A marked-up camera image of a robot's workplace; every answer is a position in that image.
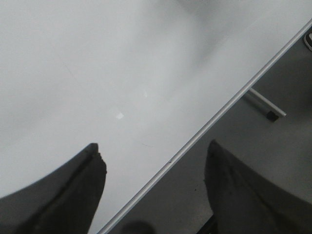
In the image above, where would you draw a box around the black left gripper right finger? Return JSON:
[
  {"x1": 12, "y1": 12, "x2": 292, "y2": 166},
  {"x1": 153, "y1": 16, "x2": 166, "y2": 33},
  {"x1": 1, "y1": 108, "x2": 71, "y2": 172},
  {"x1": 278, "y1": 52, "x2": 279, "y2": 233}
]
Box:
[{"x1": 204, "y1": 140, "x2": 312, "y2": 234}]

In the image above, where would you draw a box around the black caster wheel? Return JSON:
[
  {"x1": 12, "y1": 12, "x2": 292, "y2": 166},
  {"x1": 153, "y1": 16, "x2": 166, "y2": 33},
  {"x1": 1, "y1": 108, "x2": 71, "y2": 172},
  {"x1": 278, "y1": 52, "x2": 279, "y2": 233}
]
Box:
[{"x1": 303, "y1": 33, "x2": 312, "y2": 51}]

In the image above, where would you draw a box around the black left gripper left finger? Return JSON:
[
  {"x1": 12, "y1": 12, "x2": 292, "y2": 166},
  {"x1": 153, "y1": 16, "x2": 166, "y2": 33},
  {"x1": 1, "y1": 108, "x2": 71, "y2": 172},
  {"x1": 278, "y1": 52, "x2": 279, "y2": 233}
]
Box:
[{"x1": 0, "y1": 143, "x2": 107, "y2": 234}]

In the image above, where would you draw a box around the white whiteboard with aluminium frame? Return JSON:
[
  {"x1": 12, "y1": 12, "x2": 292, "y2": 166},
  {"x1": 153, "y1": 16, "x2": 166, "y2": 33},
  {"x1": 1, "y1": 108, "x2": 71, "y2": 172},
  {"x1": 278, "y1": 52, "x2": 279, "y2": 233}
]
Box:
[{"x1": 0, "y1": 0, "x2": 312, "y2": 234}]

